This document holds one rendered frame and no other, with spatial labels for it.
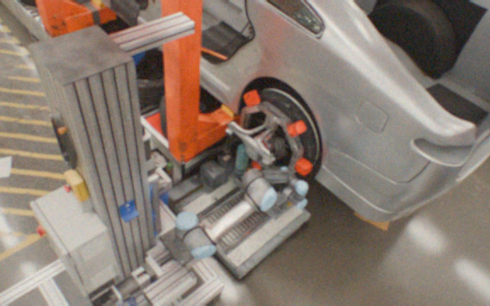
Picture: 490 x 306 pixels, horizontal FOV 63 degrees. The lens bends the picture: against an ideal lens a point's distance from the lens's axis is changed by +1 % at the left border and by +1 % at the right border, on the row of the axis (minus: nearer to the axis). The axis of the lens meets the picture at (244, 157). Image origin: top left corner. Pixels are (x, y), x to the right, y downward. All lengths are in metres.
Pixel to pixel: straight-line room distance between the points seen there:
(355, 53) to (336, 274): 1.80
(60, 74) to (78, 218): 0.80
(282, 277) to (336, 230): 0.66
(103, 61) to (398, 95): 1.41
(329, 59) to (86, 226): 1.50
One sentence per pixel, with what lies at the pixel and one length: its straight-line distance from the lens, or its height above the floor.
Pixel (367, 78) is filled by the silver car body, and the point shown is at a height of 1.65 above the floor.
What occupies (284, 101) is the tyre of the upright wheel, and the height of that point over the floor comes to 1.18.
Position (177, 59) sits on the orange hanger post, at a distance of 2.43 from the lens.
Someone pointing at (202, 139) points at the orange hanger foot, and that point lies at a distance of 3.05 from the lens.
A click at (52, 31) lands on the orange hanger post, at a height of 0.61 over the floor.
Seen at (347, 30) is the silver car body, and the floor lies 1.77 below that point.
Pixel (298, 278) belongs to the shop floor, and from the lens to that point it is 3.24.
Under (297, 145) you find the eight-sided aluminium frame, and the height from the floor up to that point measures 0.98.
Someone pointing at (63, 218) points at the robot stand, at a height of 1.23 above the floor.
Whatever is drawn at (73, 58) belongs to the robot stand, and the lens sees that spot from 1.47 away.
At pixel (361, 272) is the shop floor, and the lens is 3.43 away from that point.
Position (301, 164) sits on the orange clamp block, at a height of 0.88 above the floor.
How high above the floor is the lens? 2.88
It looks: 49 degrees down
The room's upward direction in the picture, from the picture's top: 10 degrees clockwise
